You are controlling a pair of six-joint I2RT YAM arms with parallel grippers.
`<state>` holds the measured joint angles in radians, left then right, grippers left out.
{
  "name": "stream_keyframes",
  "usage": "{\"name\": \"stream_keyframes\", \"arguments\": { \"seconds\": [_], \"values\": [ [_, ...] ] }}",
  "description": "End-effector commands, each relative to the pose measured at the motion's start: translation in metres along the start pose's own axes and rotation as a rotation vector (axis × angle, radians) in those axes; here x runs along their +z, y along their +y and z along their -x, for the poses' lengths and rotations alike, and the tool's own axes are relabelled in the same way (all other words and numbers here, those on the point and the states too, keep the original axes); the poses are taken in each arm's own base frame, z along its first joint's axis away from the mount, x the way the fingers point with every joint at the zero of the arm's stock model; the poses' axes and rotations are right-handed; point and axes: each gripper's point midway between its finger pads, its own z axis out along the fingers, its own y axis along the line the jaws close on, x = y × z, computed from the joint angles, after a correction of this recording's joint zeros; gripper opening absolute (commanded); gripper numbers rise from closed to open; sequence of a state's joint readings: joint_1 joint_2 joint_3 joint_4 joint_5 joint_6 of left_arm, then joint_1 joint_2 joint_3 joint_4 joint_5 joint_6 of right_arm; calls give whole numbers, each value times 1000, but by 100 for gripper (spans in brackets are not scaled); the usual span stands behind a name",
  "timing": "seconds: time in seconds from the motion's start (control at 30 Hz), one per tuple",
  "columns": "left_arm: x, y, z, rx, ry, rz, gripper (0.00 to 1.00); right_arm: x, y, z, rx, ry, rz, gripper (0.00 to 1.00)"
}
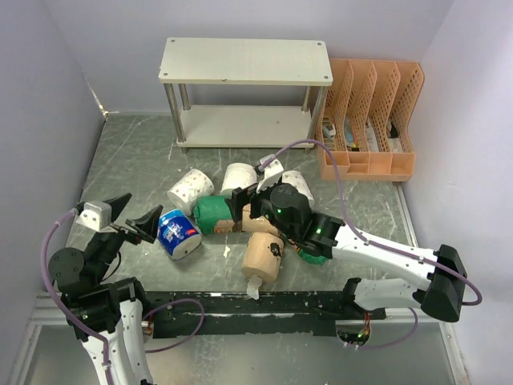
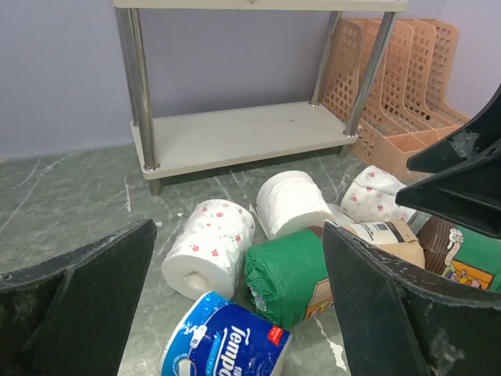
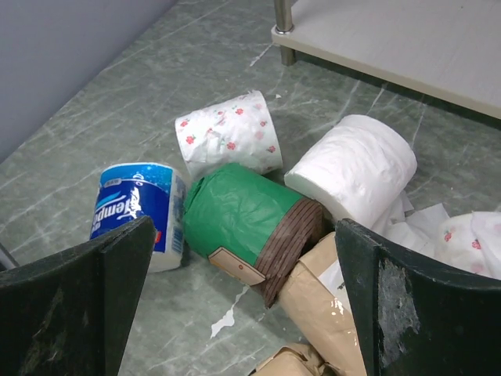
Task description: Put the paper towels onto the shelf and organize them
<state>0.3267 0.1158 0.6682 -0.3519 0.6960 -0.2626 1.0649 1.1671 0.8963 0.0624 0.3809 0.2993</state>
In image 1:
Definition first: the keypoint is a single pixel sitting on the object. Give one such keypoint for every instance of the white two-tier shelf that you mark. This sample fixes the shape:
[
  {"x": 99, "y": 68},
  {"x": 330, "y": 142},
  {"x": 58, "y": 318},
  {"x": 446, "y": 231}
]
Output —
[{"x": 245, "y": 62}]

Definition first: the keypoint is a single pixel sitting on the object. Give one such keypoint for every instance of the red-dotted paper roll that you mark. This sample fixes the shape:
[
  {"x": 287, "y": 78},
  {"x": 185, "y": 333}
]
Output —
[
  {"x": 296, "y": 179},
  {"x": 189, "y": 189}
]

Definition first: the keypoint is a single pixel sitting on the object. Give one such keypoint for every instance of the red-dotted paper roll left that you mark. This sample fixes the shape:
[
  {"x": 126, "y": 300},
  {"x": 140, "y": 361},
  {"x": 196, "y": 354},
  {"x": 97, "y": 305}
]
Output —
[{"x": 189, "y": 189}]

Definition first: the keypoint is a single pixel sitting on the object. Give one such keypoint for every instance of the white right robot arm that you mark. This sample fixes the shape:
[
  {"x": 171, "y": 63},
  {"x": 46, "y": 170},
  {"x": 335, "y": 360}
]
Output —
[{"x": 430, "y": 280}]

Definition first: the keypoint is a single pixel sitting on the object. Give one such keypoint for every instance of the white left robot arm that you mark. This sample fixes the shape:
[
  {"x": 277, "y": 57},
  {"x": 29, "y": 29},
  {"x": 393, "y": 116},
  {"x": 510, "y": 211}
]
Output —
[{"x": 106, "y": 317}]

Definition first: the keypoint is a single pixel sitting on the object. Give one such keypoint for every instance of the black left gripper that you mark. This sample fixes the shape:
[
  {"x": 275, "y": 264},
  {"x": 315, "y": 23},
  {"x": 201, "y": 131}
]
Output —
[{"x": 145, "y": 226}]

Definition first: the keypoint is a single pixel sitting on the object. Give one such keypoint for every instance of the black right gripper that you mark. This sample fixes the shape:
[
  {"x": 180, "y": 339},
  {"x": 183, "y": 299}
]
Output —
[{"x": 244, "y": 196}]

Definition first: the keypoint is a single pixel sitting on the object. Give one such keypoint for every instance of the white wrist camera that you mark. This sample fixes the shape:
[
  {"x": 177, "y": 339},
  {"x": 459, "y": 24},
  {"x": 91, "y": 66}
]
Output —
[
  {"x": 271, "y": 170},
  {"x": 95, "y": 215}
]

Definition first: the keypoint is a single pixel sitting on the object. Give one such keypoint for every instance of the plain white paper roll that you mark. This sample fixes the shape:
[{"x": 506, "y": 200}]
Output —
[{"x": 237, "y": 175}]

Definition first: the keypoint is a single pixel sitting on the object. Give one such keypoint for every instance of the blue wrapped tissue roll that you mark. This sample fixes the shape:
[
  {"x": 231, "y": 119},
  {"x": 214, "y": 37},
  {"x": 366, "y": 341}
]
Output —
[{"x": 177, "y": 234}]

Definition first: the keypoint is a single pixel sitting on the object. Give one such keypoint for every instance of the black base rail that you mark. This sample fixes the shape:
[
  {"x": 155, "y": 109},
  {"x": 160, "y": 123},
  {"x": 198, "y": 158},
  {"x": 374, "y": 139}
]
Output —
[{"x": 221, "y": 313}]

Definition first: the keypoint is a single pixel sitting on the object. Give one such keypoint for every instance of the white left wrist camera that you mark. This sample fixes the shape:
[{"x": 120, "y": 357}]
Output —
[{"x": 95, "y": 215}]

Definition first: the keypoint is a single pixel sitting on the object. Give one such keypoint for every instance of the red-dotted paper roll right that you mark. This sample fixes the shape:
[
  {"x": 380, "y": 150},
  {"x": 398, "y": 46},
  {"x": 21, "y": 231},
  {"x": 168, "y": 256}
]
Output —
[{"x": 296, "y": 179}]

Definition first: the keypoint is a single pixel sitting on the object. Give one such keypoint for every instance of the tan paper roll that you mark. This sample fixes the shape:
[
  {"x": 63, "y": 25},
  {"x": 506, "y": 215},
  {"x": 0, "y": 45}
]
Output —
[{"x": 256, "y": 225}]

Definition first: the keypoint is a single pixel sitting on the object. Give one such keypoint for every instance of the tan roll with tail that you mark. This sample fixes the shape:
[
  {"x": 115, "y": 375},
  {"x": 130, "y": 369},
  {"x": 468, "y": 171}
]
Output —
[{"x": 262, "y": 261}]

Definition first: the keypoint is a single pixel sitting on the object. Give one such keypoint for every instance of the orange plastic file organizer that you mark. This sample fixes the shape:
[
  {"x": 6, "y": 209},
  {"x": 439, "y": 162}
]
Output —
[{"x": 366, "y": 116}]

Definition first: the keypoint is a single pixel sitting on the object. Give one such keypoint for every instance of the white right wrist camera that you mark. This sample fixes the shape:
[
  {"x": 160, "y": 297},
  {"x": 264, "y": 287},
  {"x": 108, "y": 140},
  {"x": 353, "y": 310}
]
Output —
[{"x": 271, "y": 170}]

